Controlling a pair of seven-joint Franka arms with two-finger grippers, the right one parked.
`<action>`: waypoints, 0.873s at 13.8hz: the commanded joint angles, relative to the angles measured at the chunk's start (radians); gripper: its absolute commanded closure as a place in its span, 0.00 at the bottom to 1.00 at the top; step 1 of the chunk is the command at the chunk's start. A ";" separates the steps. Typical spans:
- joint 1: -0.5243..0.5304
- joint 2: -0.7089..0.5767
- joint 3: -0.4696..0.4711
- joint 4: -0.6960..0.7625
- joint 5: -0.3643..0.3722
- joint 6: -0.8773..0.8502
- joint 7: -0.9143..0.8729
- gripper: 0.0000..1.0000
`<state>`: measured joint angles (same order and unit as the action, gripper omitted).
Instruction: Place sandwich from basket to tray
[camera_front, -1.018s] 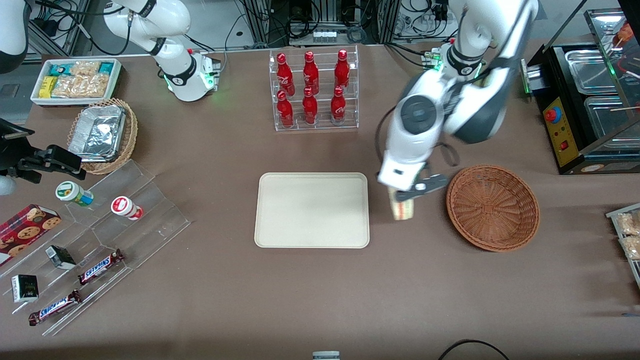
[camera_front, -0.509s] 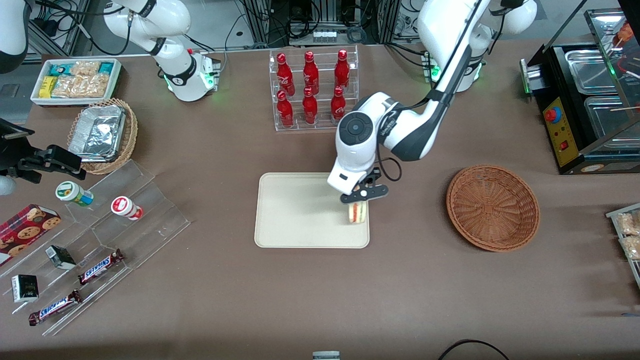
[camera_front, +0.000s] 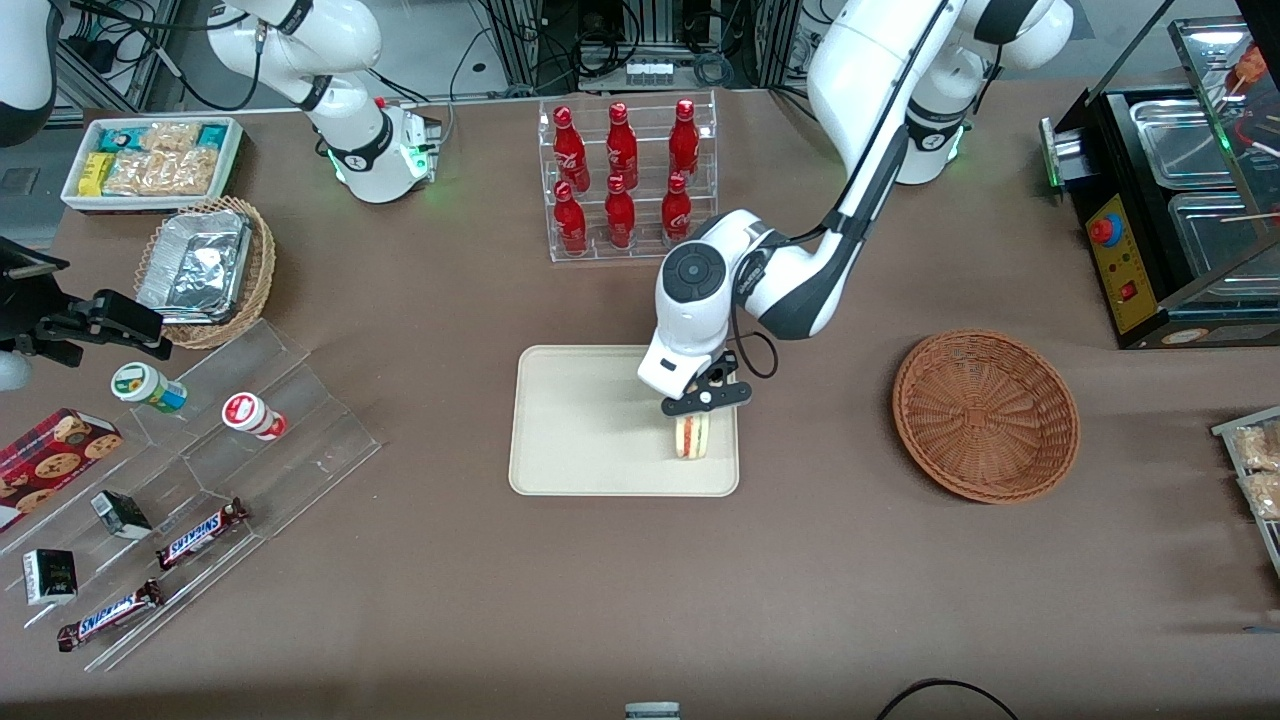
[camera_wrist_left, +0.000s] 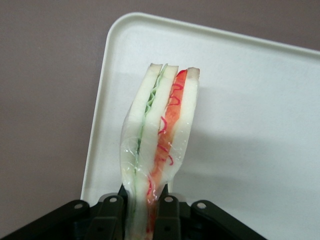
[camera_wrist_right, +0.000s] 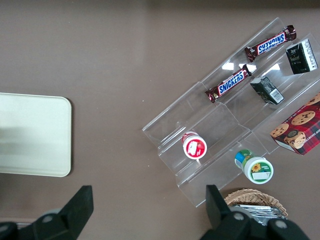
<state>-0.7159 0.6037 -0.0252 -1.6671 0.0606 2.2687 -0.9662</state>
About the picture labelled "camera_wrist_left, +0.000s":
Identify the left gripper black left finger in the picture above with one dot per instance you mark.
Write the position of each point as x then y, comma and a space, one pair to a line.
105, 220

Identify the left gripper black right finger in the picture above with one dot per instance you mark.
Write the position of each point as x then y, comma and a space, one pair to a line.
180, 220

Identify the plastic sandwich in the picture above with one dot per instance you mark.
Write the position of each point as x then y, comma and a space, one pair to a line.
162, 117

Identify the cream plastic tray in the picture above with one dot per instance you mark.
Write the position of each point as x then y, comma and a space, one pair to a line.
250, 112

